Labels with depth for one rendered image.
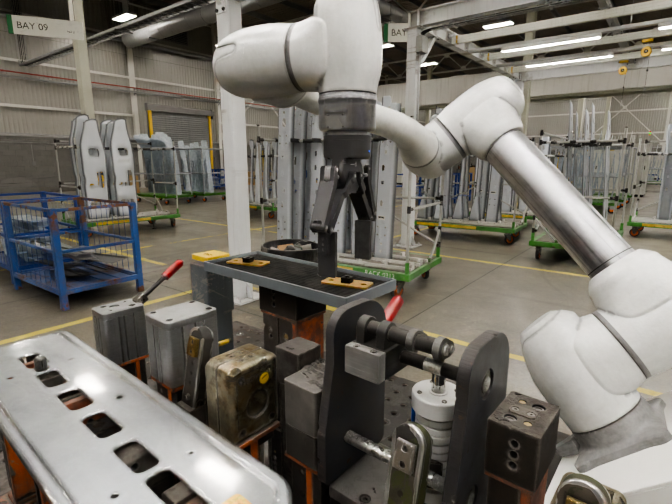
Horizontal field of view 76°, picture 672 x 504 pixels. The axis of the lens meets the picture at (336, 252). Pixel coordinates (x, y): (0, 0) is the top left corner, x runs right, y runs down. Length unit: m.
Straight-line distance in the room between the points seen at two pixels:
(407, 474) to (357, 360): 0.12
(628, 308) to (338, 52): 0.71
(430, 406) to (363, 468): 0.17
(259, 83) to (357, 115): 0.17
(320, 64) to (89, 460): 0.60
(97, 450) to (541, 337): 0.80
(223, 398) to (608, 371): 0.71
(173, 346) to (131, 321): 0.27
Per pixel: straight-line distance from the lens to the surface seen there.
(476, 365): 0.44
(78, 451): 0.69
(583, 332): 1.00
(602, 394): 1.01
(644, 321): 1.00
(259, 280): 0.77
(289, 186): 5.12
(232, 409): 0.65
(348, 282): 0.72
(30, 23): 13.22
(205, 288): 0.98
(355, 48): 0.67
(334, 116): 0.67
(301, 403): 0.59
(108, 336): 1.01
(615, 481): 0.97
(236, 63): 0.75
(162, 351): 0.78
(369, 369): 0.49
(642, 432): 1.03
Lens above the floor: 1.36
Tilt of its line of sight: 12 degrees down
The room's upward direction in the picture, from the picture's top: straight up
